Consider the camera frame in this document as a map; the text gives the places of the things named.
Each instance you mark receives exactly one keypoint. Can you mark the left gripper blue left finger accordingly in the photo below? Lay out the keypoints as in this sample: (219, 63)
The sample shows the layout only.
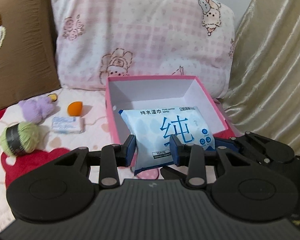
(114, 156)

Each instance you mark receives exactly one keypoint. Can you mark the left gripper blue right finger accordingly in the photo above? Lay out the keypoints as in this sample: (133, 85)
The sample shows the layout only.
(191, 156)

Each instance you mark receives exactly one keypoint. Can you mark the blue wet wipes pack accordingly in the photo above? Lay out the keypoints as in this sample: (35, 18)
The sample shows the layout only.
(153, 128)

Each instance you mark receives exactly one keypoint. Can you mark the orange makeup sponge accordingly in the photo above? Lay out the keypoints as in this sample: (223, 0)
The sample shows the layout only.
(75, 108)

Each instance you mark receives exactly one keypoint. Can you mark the pink cardboard box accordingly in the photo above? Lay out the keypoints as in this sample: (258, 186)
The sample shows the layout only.
(152, 92)

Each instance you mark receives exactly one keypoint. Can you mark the purple plush toy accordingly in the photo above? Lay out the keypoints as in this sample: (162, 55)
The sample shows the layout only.
(36, 110)

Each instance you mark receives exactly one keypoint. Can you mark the green yarn ball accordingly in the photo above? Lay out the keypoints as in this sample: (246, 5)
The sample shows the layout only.
(19, 139)

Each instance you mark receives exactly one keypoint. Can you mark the beige satin curtain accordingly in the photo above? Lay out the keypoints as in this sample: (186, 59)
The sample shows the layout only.
(264, 88)

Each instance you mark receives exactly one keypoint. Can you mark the pink checked cartoon pillow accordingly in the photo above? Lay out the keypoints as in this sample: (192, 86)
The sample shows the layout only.
(98, 39)

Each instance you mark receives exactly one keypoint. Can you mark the brown pillow with cloud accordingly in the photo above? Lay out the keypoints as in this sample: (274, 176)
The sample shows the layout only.
(27, 50)

